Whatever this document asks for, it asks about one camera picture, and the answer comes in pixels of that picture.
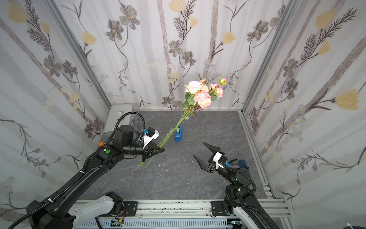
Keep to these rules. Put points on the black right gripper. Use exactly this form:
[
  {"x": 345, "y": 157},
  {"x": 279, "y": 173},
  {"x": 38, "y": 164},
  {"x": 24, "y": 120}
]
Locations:
[{"x": 211, "y": 161}]

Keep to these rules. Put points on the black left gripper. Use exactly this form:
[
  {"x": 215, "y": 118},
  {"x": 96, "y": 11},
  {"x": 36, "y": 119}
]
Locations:
[{"x": 146, "y": 151}]

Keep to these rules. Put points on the pink artificial flower bouquet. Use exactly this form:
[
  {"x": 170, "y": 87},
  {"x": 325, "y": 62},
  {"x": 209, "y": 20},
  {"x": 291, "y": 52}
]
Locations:
[{"x": 198, "y": 95}]

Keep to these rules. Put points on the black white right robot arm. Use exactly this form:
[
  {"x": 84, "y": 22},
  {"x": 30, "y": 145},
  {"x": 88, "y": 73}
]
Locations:
[{"x": 239, "y": 199}]

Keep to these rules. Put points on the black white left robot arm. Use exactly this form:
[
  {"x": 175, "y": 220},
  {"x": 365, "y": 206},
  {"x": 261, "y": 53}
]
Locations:
[{"x": 56, "y": 211}]

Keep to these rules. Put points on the blue tape dispenser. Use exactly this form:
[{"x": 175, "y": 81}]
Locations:
[{"x": 178, "y": 134}]

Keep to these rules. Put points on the silver aluminium case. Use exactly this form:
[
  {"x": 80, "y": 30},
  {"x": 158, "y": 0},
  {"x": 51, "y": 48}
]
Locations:
[{"x": 118, "y": 111}]

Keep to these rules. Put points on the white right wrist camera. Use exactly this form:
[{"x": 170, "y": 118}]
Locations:
[{"x": 220, "y": 160}]

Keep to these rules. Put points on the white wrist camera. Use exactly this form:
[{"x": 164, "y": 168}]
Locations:
[
  {"x": 220, "y": 160},
  {"x": 148, "y": 135}
]

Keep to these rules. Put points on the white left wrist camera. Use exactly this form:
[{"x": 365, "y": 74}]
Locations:
[{"x": 148, "y": 135}]

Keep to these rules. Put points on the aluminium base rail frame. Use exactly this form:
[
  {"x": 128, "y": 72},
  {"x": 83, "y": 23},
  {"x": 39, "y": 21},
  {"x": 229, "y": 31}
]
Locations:
[{"x": 166, "y": 209}]

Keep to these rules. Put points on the white slotted cable duct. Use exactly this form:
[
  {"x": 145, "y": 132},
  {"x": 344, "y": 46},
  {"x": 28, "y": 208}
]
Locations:
[{"x": 211, "y": 223}]

